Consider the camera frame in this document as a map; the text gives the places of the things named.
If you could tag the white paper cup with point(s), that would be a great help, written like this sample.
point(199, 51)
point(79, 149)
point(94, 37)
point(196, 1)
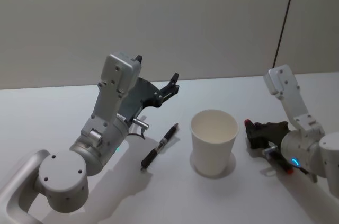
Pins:
point(212, 147)

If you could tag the dark pen with red ends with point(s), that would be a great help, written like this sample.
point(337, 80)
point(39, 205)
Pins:
point(283, 164)

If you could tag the black pen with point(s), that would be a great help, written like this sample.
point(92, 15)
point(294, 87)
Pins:
point(160, 145)

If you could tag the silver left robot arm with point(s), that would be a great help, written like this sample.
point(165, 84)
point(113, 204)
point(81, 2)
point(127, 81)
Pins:
point(62, 173)

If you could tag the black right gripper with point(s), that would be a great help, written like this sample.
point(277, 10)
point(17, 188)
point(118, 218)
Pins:
point(275, 130)

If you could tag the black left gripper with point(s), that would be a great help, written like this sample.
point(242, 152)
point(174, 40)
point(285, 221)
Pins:
point(140, 94)

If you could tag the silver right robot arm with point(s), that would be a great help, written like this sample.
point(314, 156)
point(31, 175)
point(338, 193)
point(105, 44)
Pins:
point(299, 139)

